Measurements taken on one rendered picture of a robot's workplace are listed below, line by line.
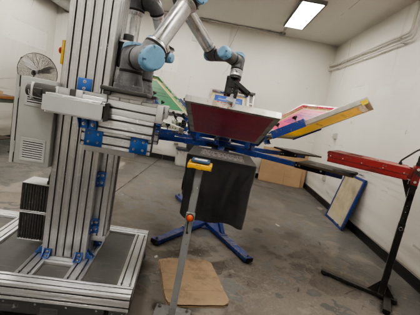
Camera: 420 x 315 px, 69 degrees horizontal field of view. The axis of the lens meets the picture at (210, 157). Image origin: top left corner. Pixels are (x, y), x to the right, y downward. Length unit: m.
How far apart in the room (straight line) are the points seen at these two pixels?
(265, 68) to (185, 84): 1.70
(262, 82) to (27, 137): 5.34
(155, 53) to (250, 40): 5.31
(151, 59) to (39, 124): 0.74
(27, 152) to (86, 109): 0.54
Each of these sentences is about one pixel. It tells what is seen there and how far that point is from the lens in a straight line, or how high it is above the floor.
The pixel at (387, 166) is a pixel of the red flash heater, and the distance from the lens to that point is 2.61.
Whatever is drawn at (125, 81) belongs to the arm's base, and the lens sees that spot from 1.58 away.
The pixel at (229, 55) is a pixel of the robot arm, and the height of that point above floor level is 1.57.
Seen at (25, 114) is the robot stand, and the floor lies 1.03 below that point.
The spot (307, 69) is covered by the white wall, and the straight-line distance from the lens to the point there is 6.81.
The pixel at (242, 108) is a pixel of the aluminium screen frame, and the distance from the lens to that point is 1.83.
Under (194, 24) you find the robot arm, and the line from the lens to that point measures 1.84.
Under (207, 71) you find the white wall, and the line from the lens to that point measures 6.58.
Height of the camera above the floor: 1.24
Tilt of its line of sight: 9 degrees down
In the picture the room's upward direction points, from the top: 11 degrees clockwise
